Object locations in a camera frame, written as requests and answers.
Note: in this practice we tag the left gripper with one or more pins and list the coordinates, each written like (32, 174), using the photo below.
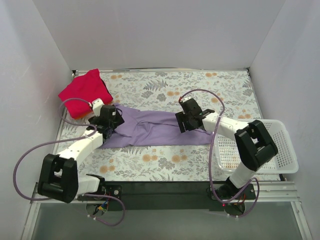
(116, 122)

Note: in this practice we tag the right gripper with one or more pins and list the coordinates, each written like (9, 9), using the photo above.
(182, 122)

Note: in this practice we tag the purple t shirt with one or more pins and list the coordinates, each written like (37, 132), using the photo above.
(152, 128)

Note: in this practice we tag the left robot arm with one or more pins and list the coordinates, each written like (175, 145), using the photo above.
(59, 178)

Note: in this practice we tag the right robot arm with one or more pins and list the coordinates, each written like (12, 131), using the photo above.
(254, 143)

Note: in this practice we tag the orange folded t shirt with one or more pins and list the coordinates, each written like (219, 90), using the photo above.
(88, 114)

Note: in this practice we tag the red folded t shirt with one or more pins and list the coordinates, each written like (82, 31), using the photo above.
(82, 89)

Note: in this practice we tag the floral table mat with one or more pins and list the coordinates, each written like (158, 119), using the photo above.
(160, 91)

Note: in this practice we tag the white plastic basket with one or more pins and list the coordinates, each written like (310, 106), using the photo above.
(285, 162)

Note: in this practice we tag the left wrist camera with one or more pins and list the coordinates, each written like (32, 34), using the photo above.
(96, 106)

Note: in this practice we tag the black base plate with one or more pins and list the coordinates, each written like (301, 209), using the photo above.
(163, 195)

